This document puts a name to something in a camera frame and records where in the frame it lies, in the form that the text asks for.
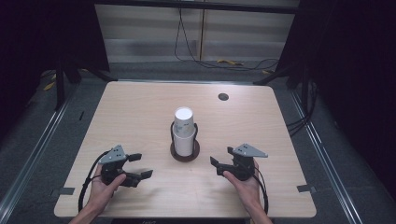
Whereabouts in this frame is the metal floor rail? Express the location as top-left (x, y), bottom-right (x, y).
top-left (290, 91), bottom-right (364, 224)
top-left (0, 101), bottom-right (69, 217)

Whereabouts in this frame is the black metal stand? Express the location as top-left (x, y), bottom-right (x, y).
top-left (53, 55), bottom-right (82, 112)

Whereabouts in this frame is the black cable bundle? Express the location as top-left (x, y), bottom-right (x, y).
top-left (285, 77), bottom-right (319, 137)

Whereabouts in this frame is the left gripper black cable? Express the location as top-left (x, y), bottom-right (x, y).
top-left (78, 150), bottom-right (110, 213)

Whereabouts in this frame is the black hanging wall cable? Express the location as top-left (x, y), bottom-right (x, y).
top-left (173, 7), bottom-right (280, 72)

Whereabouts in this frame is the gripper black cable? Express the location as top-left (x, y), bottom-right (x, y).
top-left (78, 150), bottom-right (110, 213)
top-left (248, 161), bottom-right (270, 216)

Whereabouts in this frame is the stack of white paper cups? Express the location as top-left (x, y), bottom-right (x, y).
top-left (172, 106), bottom-right (198, 158)

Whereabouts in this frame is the black cup holder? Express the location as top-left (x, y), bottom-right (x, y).
top-left (169, 120), bottom-right (201, 163)

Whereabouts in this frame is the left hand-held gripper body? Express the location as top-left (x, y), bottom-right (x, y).
top-left (98, 144), bottom-right (142, 189)

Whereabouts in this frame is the person's left hand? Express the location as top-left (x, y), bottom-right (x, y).
top-left (88, 164), bottom-right (127, 215)

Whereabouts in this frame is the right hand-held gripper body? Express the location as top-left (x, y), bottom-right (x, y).
top-left (222, 143), bottom-right (269, 182)

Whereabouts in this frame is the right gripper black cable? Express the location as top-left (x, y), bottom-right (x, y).
top-left (248, 161), bottom-right (270, 216)

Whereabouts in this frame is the yellow floor tape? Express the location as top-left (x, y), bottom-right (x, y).
top-left (216, 58), bottom-right (245, 67)
top-left (42, 80), bottom-right (57, 92)

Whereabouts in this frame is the person's right hand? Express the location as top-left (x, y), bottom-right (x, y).
top-left (222, 159), bottom-right (266, 217)

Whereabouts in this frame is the grey tape strip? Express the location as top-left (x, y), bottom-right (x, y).
top-left (296, 184), bottom-right (318, 194)
top-left (50, 187), bottom-right (76, 197)

